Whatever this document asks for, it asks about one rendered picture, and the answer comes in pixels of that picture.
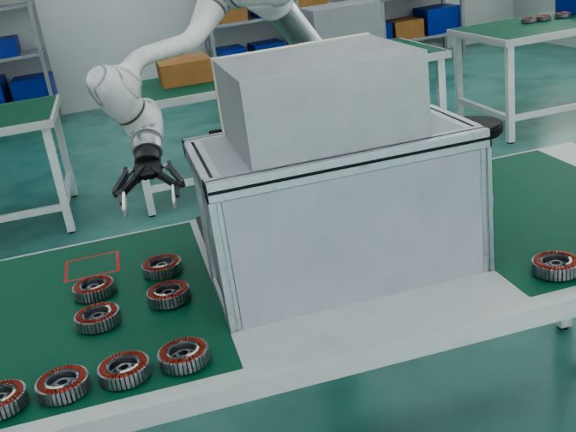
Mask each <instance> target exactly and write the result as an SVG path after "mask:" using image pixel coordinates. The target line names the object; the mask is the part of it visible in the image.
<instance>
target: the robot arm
mask: <svg viewBox="0 0 576 432"><path fill-rule="evenodd" d="M239 8H247V9H248V10H250V11H252V12H253V13H255V14H257V15H258V16H260V17H261V18H262V19H264V20H267V21H270V22H271V23H272V24H273V25H274V26H275V28H276V29H277V30H278V31H279V33H280V34H281V35H282V37H283V38H284V39H285V40H286V42H287V43H288V44H289V45H295V44H301V43H306V42H311V41H316V40H321V37H320V36H319V34H318V33H317V32H316V30H314V28H313V27H312V26H311V24H310V23H309V21H308V20H307V19H306V17H305V16H304V15H303V13H302V12H301V10H300V9H299V8H298V6H296V4H295V3H294V2H293V0H197V2H196V5H195V10H194V13H193V15H192V18H191V21H190V24H189V26H188V28H187V29H186V30H185V31H184V32H183V33H181V34H179V35H178V36H174V37H171V38H168V39H164V40H160V41H158V42H155V43H152V44H150V45H144V46H142V47H141V48H138V49H136V50H135V51H133V52H132V53H130V54H129V55H128V56H127V57H126V58H125V59H124V60H123V62H122V63H120V64H119V65H113V66H110V65H104V64H101V65H98V66H96V67H94V68H92V69H91V70H90V71H89V73H88V74H87V80H86V86H87V90H88V92H89V94H90V95H91V97H92V99H93V100H94V101H95V103H96V104H97V105H98V106H99V107H100V108H101V109H102V110H103V111H104V112H105V113H106V114H107V115H108V116H109V117H111V118H112V119H114V120H115V121H117V122H118V123H119V124H120V125H121V126H122V128H123V129H124V131H125V132H126V133H127V135H128V137H129V138H130V139H131V145H132V153H133V155H134V158H135V166H134V167H133V168H128V167H127V166H124V168H123V173H122V175H121V176H120V178H118V180H117V182H116V184H115V186H114V187H113V189H112V190H111V192H112V194H113V196H114V197H115V198H116V197H118V202H119V205H120V206H123V215H124V217H128V216H127V196H126V194H128V192H130V190H132V188H134V186H136V184H138V183H140V182H141V181H142V180H144V181H145V180H148V179H154V178H158V179H159V180H162V181H163V182H165V183H167V184H168V185H170V186H171V194H172V204H173V207H174V209H175V210H176V209H177V198H178V197H180V192H179V189H180V188H184V187H185V186H186V185H185V182H184V179H183V178H182V176H181V175H180V174H179V173H178V172H177V170H176V169H175V168H174V167H173V166H172V164H171V161H170V160H167V163H164V164H162V163H161V156H162V154H163V140H162V139H163V136H164V119H163V115H162V112H161V110H160V108H159V106H158V104H157V103H156V102H155V101H154V100H152V99H149V98H142V97H141V86H142V81H141V78H140V76H141V72H142V70H143V69H144V68H145V67H146V66H147V65H148V64H150V63H155V62H158V61H162V60H165V59H168V58H172V57H177V56H181V55H183V54H186V53H188V52H191V51H193V50H194V49H196V48H197V47H198V46H199V45H201V44H202V43H203V42H204V41H205V39H206V38H207V37H208V35H209V34H210V33H211V32H212V30H214V28H215V27H216V26H217V25H218V24H219V23H220V22H221V20H222V19H223V18H224V17H225V15H226V13H227V12H228V10H234V9H239ZM163 168H165V169H166V170H168V171H169V172H170V174H172V176H173V177H174V178H175V179H176V180H174V179H173V178H171V177H169V176H168V175H166V174H165V173H164V172H162V170H163ZM132 173H134V174H133V176H132V178H130V180H128V179H129V177H130V175H131V174H132ZM127 181H128V182H127Z"/></svg>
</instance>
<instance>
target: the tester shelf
mask: <svg viewBox="0 0 576 432"><path fill-rule="evenodd" d="M430 112H431V128H432V137H428V138H423V139H419V140H414V141H407V142H402V143H398V144H393V145H389V146H384V147H376V148H371V149H367V150H362V151H358V152H354V153H346V154H341V155H337V156H332V157H328V158H323V159H315V160H310V161H306V162H302V163H297V164H293V165H285V166H280V167H276V168H272V169H267V170H262V171H254V172H252V170H250V168H249V167H248V165H247V164H246V163H245V161H244V160H243V158H242V157H241V156H240V154H239V153H238V152H237V150H236V149H235V148H234V146H232V144H231V143H230V141H229V140H228V139H227V137H226V136H225V135H223V133H222V132H219V133H215V134H210V135H201V136H196V137H192V138H187V139H182V143H183V151H184V155H185V158H186V160H187V161H188V163H189V166H190V168H191V170H192V172H193V174H194V176H195V179H196V181H197V182H198V185H199V187H200V189H201V192H202V194H203V195H204V198H205V200H206V202H207V204H208V205H209V204H214V203H218V202H222V201H229V200H234V199H238V198H243V197H247V196H252V195H259V194H264V193H268V192H273V191H276V190H281V189H288V188H293V187H297V186H302V185H306V184H311V183H318V182H323V181H326V180H331V179H335V178H340V177H348V176H352V175H356V174H361V173H365V172H370V171H377V170H381V169H386V168H390V167H394V166H399V165H407V164H411V163H416V162H420V161H424V160H428V159H436V158H440V157H445V156H449V155H454V154H458V153H466V152H470V151H475V150H478V149H483V148H487V147H492V141H491V128H488V127H486V126H484V125H482V124H479V123H476V122H473V121H472V120H469V119H467V118H465V117H462V116H459V115H457V114H455V113H452V112H450V111H447V110H445V109H442V108H440V107H439V106H436V105H433V104H430Z"/></svg>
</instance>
